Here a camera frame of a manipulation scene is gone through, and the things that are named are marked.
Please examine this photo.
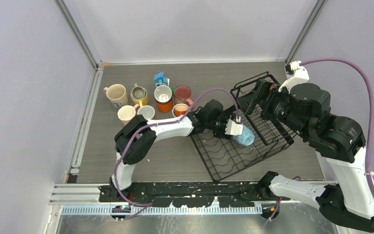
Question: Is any light blue faceted mug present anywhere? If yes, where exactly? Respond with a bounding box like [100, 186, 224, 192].
[232, 125, 255, 146]

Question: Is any light pink mug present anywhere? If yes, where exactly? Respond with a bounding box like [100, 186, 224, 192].
[117, 104, 140, 126]

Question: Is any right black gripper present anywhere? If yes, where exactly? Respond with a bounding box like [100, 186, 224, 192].
[235, 78, 308, 137]

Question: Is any yellow mug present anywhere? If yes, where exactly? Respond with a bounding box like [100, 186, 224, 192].
[132, 95, 149, 107]

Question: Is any small orange cup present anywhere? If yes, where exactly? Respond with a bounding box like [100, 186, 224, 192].
[174, 105, 189, 117]

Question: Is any black wire dish rack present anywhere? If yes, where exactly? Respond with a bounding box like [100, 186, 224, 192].
[191, 72, 296, 182]

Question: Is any orange mug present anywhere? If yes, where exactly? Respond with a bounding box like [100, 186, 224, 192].
[156, 99, 173, 113]

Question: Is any cream patterned mug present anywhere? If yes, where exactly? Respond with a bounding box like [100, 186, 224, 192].
[103, 84, 129, 109]

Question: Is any lime green mug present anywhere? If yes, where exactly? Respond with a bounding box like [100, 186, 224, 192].
[172, 103, 191, 118]

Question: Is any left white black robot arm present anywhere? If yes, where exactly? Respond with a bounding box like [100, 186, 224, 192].
[111, 99, 243, 202]

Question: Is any salmon pink mug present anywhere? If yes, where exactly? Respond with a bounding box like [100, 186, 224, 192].
[137, 105, 155, 120]

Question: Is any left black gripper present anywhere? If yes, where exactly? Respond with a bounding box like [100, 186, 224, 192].
[206, 114, 236, 140]

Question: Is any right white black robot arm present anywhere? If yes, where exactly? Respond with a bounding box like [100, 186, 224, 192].
[239, 80, 374, 233]

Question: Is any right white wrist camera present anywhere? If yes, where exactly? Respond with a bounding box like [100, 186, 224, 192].
[278, 61, 309, 93]

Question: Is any aluminium rail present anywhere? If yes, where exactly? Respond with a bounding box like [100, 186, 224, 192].
[50, 184, 262, 216]

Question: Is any blue white toy house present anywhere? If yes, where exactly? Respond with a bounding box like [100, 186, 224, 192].
[153, 72, 169, 87]

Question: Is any small beige cup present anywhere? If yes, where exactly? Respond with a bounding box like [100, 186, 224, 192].
[130, 83, 147, 100]

